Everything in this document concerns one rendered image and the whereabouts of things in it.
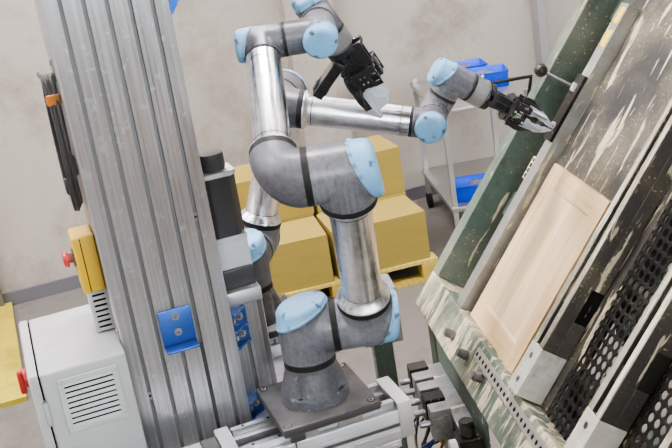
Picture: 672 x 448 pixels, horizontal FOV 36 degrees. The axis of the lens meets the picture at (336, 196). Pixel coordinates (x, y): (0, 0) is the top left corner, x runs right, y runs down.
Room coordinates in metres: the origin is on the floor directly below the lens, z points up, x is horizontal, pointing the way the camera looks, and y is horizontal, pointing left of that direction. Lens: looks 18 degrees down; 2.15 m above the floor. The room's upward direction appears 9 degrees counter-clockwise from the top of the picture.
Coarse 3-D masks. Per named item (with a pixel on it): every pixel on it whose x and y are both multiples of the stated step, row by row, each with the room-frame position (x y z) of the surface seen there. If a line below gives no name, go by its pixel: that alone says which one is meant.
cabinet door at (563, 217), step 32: (544, 192) 2.67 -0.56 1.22; (576, 192) 2.51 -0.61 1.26; (544, 224) 2.58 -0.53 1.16; (576, 224) 2.43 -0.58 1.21; (512, 256) 2.64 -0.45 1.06; (544, 256) 2.49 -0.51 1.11; (576, 256) 2.34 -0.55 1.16; (512, 288) 2.55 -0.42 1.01; (544, 288) 2.40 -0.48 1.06; (480, 320) 2.61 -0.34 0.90; (512, 320) 2.45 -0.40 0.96; (512, 352) 2.36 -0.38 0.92
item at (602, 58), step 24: (624, 24) 2.77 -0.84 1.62; (600, 48) 2.78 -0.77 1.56; (600, 72) 2.76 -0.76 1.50; (576, 120) 2.75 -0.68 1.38; (552, 144) 2.74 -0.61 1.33; (528, 192) 2.73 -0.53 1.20; (504, 216) 2.77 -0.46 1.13; (504, 240) 2.73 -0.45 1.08; (480, 264) 2.74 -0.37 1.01; (480, 288) 2.72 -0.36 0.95
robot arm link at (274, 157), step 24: (264, 24) 2.25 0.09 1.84; (240, 48) 2.21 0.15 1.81; (264, 48) 2.17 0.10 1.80; (264, 72) 2.11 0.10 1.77; (264, 96) 2.06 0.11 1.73; (264, 120) 2.00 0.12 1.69; (288, 120) 2.04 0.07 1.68; (264, 144) 1.94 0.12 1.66; (288, 144) 1.94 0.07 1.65; (264, 168) 1.90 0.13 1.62; (288, 168) 1.87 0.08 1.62; (288, 192) 1.86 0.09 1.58
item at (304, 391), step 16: (288, 368) 2.05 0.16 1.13; (304, 368) 2.03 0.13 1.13; (320, 368) 2.03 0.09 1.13; (336, 368) 2.06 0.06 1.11; (288, 384) 2.05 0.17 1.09; (304, 384) 2.02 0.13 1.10; (320, 384) 2.02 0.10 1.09; (336, 384) 2.04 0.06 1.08; (288, 400) 2.04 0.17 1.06; (304, 400) 2.02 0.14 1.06; (320, 400) 2.01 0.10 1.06; (336, 400) 2.02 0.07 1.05
